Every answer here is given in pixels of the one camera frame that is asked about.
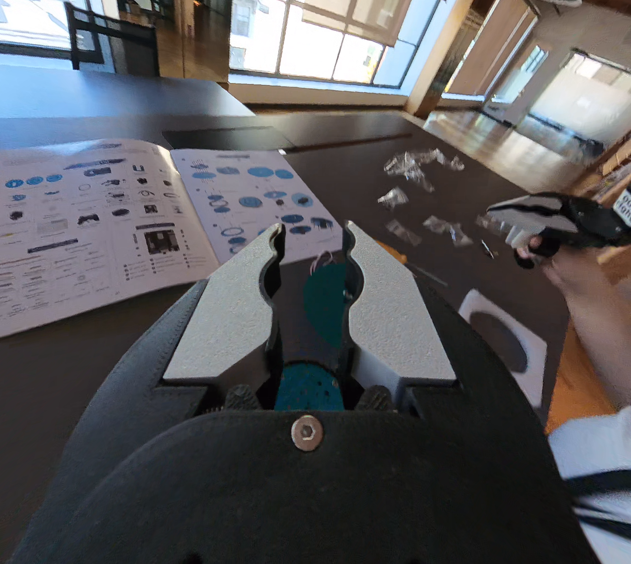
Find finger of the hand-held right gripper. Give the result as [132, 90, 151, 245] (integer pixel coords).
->
[498, 193, 568, 217]
[485, 208, 578, 235]

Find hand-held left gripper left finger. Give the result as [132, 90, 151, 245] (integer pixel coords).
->
[163, 223, 287, 387]

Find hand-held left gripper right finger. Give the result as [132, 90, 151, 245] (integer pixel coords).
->
[338, 221, 457, 404]

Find teal disc with wires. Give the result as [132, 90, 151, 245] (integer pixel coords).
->
[302, 251, 347, 349]

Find teal round bearing base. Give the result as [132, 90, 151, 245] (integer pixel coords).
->
[273, 362, 346, 412]

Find person's right forearm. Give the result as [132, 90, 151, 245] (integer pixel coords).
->
[557, 253, 631, 422]

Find black desk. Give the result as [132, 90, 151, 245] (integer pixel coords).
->
[0, 66, 256, 120]
[0, 111, 575, 545]

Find person's right hand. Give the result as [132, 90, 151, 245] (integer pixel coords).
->
[518, 236, 592, 294]

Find wooden shelf with magazines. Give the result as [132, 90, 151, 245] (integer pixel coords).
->
[574, 137, 631, 210]

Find scattered clear plastic bags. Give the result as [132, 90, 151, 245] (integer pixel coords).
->
[377, 147, 516, 249]

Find open instruction booklet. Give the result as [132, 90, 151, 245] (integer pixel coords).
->
[0, 137, 346, 339]

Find person's white shirt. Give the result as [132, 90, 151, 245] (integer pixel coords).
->
[547, 404, 631, 564]

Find black chair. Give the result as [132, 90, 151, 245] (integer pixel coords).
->
[64, 1, 159, 78]

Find orange handled screwdriver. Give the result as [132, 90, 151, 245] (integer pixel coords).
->
[374, 239, 449, 288]

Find black shoulder strap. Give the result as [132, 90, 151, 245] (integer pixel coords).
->
[564, 468, 631, 540]

